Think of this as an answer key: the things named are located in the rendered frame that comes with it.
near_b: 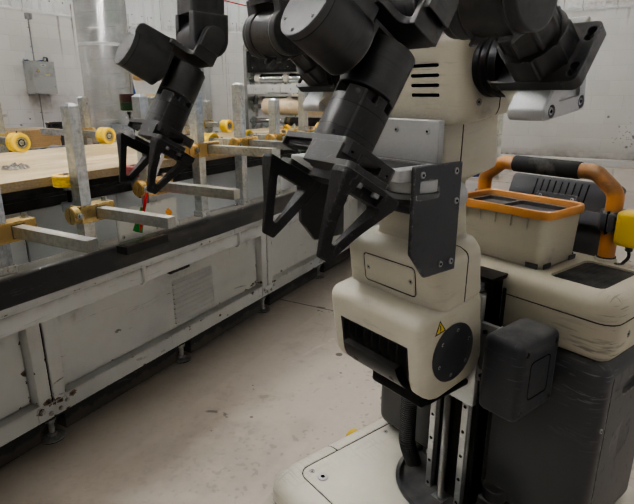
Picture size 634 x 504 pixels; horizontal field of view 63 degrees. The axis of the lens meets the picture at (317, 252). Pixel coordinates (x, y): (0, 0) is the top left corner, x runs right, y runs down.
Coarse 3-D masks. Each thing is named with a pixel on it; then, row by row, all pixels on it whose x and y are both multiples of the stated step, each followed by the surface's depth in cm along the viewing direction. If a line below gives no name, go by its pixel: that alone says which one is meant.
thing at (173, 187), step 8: (168, 184) 168; (176, 184) 166; (184, 184) 166; (192, 184) 166; (176, 192) 167; (184, 192) 166; (192, 192) 164; (200, 192) 162; (208, 192) 161; (216, 192) 159; (224, 192) 158; (232, 192) 156
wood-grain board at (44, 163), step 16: (96, 144) 255; (112, 144) 255; (0, 160) 193; (16, 160) 193; (32, 160) 193; (48, 160) 193; (64, 160) 193; (96, 160) 193; (112, 160) 193; (128, 160) 193; (208, 160) 216; (0, 176) 155; (16, 176) 155; (32, 176) 155; (48, 176) 155; (96, 176) 169
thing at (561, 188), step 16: (528, 176) 125; (544, 176) 122; (528, 192) 124; (544, 192) 120; (560, 192) 118; (576, 192) 115; (592, 192) 113; (624, 192) 110; (592, 208) 112; (592, 224) 109; (608, 224) 102; (576, 240) 113; (592, 240) 110
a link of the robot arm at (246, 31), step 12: (252, 0) 86; (264, 0) 84; (276, 0) 83; (288, 0) 83; (252, 12) 89; (276, 12) 83; (276, 24) 83; (276, 36) 83; (252, 48) 90; (276, 48) 85; (288, 48) 85
